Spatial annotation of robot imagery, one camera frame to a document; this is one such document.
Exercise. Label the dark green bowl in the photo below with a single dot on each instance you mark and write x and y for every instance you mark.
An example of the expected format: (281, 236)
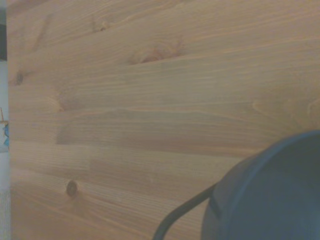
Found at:
(270, 190)

